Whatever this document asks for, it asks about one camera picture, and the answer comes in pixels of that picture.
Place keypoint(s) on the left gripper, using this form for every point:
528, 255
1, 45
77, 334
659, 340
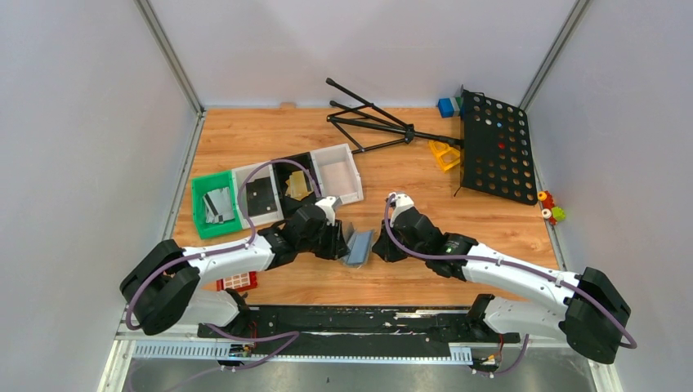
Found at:
337, 247

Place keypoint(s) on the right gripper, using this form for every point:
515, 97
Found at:
386, 252

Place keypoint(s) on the grey card holder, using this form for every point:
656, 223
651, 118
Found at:
359, 245

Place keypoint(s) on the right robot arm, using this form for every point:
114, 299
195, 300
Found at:
585, 310

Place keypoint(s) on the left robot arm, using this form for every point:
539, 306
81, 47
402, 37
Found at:
167, 287

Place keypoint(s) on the gold cards in bin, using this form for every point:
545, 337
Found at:
297, 186

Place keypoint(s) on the white bin with black card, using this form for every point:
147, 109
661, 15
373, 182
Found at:
239, 175

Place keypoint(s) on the black card in bin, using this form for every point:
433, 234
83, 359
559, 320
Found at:
260, 197

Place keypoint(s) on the silver cards in bin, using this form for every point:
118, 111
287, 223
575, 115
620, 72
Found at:
218, 206

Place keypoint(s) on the black plastic bin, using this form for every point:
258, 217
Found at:
281, 172

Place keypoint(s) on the white empty bin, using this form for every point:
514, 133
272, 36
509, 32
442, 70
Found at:
337, 174

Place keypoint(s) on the red toy window block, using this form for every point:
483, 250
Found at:
239, 282

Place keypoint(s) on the black folding stand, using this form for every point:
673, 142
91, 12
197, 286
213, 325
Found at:
369, 116

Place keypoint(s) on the black perforated tray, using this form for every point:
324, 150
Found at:
497, 153

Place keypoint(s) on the green plastic bin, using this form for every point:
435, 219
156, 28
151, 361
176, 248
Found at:
199, 187

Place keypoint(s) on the blue toy block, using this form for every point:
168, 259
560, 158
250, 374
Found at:
450, 107

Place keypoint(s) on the colourful toy figure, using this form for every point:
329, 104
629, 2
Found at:
551, 212

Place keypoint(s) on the yellow toy frame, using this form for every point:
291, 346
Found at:
446, 157

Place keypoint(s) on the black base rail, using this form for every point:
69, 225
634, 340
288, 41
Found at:
401, 332

